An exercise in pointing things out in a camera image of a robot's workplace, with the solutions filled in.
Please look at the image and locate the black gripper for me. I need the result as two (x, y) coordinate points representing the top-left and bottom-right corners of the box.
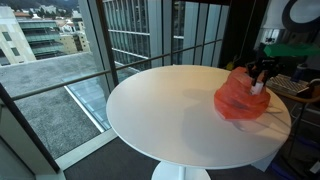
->
(245, 55), (284, 88)

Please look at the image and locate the orange plastic bag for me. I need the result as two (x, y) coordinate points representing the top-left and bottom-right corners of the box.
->
(213, 65), (272, 121)

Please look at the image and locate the grey computer keyboard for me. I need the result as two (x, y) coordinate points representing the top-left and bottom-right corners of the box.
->
(266, 73), (311, 98)

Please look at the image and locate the small yellow object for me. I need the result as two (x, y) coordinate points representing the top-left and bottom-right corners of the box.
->
(224, 54), (239, 71)

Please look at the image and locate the blue drink can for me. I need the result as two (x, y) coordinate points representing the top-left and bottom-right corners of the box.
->
(291, 63), (308, 84)

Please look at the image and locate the curved wooden chair armrest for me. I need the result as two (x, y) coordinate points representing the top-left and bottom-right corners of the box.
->
(276, 78), (320, 104)

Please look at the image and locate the white flat board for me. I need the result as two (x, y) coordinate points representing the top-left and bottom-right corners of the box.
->
(251, 149), (279, 173)

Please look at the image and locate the dark slanted window mullion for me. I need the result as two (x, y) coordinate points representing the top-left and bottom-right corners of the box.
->
(95, 0), (120, 88)

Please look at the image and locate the grey metal handrail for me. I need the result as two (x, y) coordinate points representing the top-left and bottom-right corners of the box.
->
(11, 39), (224, 101)

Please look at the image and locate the green glass building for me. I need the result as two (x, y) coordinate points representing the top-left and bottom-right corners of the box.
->
(17, 18), (66, 60)

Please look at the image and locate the beige building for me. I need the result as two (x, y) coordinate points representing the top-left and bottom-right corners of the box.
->
(0, 5), (37, 66)

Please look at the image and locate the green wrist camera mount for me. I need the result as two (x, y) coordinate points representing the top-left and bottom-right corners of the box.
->
(263, 43), (320, 58)

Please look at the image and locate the white table pedestal base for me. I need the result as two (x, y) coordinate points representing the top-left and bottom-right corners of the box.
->
(151, 161), (212, 180)

